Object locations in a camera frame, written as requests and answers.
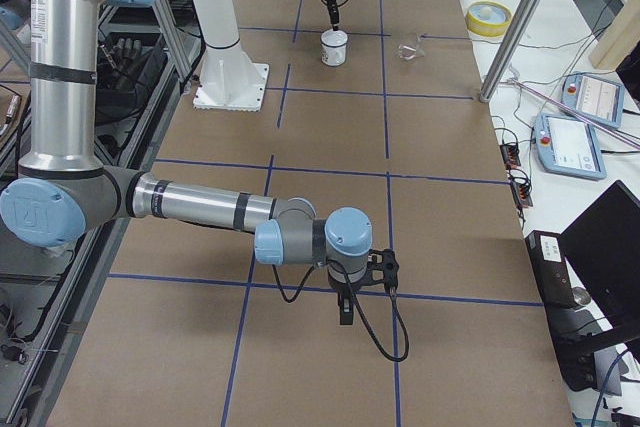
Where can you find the aluminium frame post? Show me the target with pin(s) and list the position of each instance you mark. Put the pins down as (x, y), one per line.
(511, 40)

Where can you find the near orange terminal block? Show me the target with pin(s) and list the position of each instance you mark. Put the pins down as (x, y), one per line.
(521, 192)

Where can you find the black mini computer box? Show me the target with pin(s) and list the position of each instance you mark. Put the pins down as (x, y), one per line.
(550, 270)

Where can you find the yellow tape roll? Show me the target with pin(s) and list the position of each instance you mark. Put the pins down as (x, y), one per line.
(488, 18)

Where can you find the white mug lid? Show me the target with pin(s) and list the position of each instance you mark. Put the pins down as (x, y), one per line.
(334, 38)

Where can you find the white enamel mug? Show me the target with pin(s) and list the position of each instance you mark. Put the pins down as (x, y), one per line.
(334, 57)

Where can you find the far teach pendant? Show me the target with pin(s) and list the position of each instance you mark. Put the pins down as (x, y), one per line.
(598, 98)

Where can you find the pink green reacher stick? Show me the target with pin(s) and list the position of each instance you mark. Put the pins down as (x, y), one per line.
(624, 138)

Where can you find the teach pendant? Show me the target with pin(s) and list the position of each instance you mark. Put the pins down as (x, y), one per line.
(567, 146)
(598, 98)

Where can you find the black monitor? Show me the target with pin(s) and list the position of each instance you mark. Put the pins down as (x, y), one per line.
(602, 247)

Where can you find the far orange terminal block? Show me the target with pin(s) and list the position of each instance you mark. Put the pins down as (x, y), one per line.
(510, 154)

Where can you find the near teach pendant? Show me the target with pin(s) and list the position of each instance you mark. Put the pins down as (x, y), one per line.
(567, 146)

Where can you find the orange terminal block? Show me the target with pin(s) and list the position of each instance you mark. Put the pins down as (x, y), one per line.
(521, 192)
(510, 154)

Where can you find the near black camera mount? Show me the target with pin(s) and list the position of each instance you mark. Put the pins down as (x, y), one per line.
(382, 269)

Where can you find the white camera stand post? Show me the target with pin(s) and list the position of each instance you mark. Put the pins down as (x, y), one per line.
(228, 78)

